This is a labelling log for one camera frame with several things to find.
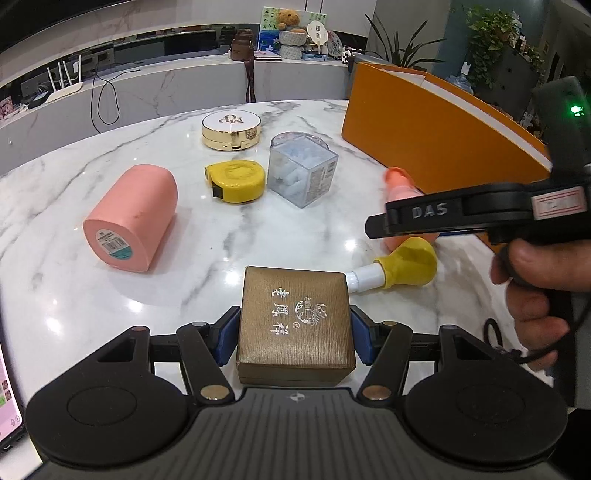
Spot brown teddy bear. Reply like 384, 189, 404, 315
276, 8, 304, 32

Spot orange cardboard box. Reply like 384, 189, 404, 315
340, 62, 553, 195

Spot grey cabinet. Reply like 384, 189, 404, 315
484, 43, 539, 121

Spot black power cable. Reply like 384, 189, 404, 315
89, 68, 142, 126

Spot pink cylindrical roll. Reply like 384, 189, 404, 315
83, 164, 179, 273

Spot black lanyard cord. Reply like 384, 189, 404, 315
482, 318, 560, 366

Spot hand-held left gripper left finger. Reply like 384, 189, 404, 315
93, 305, 242, 402

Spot bushy green potted plant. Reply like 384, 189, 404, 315
464, 4, 546, 93

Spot black television screen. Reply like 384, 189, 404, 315
0, 0, 154, 52

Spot long-leaf potted plant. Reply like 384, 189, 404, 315
364, 2, 445, 71

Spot person's right hand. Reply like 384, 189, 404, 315
489, 239, 591, 371

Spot brown bag with strap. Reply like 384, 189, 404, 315
229, 28, 258, 103

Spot landscape painting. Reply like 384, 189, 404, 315
259, 6, 329, 61

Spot clear plastic cube box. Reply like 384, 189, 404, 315
267, 131, 339, 210

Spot round paper hand fan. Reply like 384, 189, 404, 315
307, 19, 329, 49

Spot yellow tape measure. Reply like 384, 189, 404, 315
204, 160, 268, 204

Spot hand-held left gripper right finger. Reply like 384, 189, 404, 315
348, 305, 498, 402

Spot brown textured gift box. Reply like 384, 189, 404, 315
236, 266, 356, 389

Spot white wifi router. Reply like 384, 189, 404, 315
45, 54, 85, 103

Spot smartphone with lit screen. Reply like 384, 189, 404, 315
0, 340, 25, 456

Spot gold round compact case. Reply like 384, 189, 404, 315
201, 110, 261, 151

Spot stacked round fabric boxes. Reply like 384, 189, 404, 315
279, 30, 308, 60

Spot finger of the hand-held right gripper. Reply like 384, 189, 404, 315
364, 191, 467, 240

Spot yellow bulb with white tube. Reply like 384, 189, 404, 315
346, 236, 438, 294

